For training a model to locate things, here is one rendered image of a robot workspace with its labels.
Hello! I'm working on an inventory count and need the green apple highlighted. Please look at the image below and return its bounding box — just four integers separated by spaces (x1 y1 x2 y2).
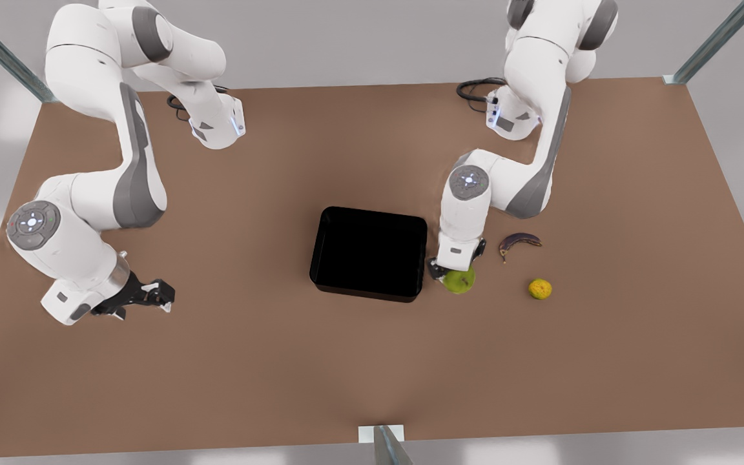
443 265 477 295

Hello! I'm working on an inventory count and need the black rectangular tray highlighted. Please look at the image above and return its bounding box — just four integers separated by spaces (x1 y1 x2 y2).
309 206 429 304

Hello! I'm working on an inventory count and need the dark purple eggplant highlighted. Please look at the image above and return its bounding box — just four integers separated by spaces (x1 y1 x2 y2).
499 232 543 264

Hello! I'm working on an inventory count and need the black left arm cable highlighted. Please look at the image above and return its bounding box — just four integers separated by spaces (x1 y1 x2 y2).
456 77 508 113

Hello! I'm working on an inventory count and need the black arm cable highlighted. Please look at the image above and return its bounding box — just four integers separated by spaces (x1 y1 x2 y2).
456 77 508 113
166 85 231 123

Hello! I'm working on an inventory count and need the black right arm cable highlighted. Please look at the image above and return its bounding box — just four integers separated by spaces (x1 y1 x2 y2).
166 85 231 123

